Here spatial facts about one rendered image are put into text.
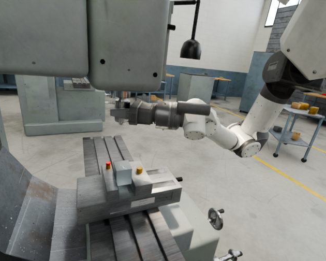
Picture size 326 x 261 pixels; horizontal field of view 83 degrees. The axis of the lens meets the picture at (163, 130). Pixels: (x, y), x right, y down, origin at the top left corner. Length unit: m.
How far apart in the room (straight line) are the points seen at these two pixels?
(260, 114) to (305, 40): 0.28
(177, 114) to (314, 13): 0.36
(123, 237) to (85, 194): 0.18
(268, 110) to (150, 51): 0.43
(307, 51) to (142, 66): 0.36
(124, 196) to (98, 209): 0.09
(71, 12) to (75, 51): 0.07
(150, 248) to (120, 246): 0.08
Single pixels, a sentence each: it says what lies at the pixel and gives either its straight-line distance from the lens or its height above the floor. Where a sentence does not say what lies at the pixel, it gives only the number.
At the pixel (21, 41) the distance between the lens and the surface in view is 0.45.
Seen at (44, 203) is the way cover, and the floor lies 0.89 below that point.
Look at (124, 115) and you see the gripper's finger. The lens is 0.57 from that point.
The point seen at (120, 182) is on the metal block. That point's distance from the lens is 0.65.
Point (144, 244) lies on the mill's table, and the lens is 0.62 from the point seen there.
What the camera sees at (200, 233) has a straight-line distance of 0.94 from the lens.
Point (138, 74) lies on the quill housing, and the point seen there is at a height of 1.36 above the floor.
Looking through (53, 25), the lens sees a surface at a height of 1.44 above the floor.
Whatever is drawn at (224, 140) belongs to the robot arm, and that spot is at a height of 1.16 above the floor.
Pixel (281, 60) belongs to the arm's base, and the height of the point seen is 1.43.
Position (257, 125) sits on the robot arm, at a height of 1.22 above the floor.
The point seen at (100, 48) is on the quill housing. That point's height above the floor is 1.41.
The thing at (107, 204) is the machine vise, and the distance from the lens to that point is 0.64.
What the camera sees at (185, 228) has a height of 0.83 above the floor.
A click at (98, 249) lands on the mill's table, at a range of 0.62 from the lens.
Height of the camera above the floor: 1.40
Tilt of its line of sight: 21 degrees down
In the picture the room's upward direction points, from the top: 7 degrees clockwise
